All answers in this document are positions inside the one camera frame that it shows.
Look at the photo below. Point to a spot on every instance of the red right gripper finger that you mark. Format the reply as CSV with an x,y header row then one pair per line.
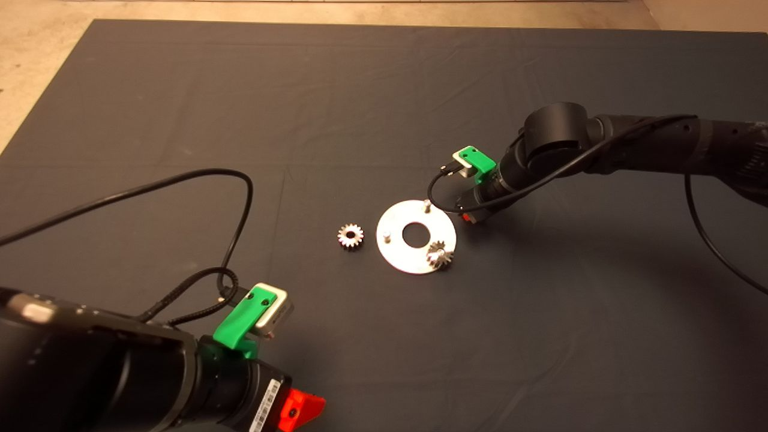
x,y
467,217

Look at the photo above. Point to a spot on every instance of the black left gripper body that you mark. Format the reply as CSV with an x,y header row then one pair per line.
x,y
234,390

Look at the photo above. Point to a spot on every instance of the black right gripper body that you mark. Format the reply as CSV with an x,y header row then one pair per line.
x,y
495,189

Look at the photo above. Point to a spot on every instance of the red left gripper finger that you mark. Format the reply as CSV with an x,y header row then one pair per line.
x,y
300,409

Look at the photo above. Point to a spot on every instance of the dark steel planetary gear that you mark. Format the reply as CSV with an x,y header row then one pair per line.
x,y
441,258

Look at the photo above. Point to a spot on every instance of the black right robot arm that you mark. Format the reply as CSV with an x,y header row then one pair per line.
x,y
558,138

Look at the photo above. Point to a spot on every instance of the round metal carrier plate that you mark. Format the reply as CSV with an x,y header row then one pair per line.
x,y
396,255

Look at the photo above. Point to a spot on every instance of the shiny silver planetary gear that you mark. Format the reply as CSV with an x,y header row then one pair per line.
x,y
354,242

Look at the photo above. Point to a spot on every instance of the dark grey table cloth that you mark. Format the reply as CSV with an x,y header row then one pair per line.
x,y
384,90

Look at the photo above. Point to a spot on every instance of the green right camera mount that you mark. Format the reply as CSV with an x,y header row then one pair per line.
x,y
483,161

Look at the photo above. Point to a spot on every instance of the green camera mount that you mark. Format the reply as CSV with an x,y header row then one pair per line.
x,y
240,324
483,161

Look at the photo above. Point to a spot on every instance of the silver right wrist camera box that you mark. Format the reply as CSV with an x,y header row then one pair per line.
x,y
463,168

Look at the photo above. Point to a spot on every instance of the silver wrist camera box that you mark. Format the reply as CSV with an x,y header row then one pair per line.
x,y
463,168
276,318

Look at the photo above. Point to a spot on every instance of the green left camera mount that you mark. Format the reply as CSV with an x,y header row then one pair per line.
x,y
240,324

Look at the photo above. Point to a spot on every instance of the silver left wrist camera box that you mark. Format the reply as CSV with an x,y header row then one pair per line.
x,y
276,318

